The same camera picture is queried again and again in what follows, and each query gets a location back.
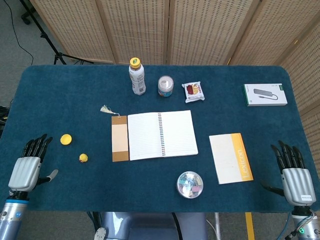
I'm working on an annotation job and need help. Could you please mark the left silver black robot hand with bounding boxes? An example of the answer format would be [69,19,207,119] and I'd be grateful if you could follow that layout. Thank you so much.
[8,133,59,193]

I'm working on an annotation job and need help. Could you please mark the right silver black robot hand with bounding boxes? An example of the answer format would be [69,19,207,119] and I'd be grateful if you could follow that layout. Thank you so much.
[261,139,316,207]

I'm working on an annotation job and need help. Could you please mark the yellow round cap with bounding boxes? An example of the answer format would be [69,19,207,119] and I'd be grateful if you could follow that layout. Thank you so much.
[60,133,73,146]

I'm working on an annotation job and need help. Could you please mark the woven folding screen panel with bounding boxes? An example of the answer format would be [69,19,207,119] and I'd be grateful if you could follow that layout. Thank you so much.
[299,106,320,176]
[29,0,118,65]
[96,0,171,66]
[166,0,263,66]
[279,24,320,116]
[228,0,320,66]

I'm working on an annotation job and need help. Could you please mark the yellow floor tape strip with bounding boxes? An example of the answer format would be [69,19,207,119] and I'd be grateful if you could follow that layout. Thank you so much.
[244,212,256,240]

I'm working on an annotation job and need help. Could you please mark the yellow white Lexicon notepad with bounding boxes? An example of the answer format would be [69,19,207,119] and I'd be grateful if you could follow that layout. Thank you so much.
[208,132,254,185]

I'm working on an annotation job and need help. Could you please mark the dark blue table mat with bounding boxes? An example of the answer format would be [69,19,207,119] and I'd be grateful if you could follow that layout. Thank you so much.
[0,64,320,213]

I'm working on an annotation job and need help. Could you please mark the white table leg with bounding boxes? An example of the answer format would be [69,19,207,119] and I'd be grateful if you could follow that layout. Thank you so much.
[214,212,222,240]

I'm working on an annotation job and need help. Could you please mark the white green USB hub box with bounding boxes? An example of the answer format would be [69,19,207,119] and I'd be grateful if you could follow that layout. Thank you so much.
[242,83,288,107]

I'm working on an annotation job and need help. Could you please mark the brown bookmark with tassel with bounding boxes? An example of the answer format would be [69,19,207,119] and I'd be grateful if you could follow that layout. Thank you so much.
[100,104,130,163]

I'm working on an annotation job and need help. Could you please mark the clear round binder clip tub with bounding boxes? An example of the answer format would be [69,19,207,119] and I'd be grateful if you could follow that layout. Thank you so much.
[176,170,204,199]

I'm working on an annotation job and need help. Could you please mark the open spiral notebook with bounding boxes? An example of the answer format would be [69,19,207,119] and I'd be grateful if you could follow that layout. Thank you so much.
[127,109,199,161]

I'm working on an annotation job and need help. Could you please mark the black tripod stand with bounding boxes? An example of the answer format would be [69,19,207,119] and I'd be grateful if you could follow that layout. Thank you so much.
[19,0,95,66]

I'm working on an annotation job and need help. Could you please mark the grey blue robot torso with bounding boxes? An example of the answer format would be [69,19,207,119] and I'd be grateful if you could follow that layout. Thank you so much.
[93,211,209,240]

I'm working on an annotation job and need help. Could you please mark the white snack packet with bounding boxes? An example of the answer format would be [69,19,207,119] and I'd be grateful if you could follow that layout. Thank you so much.
[181,81,206,104]

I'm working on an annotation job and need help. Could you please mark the white bottle with yellow cap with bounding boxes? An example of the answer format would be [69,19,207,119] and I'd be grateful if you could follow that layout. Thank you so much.
[128,57,147,96]

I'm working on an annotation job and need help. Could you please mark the small clear jar blue label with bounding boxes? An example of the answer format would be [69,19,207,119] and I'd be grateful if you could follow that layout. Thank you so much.
[157,75,174,98]

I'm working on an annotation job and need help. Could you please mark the black equipment with cables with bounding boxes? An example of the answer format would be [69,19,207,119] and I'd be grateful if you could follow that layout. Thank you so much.
[0,98,15,140]

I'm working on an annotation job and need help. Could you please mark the thin black floor cable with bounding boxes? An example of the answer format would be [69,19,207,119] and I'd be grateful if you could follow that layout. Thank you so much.
[3,0,35,66]

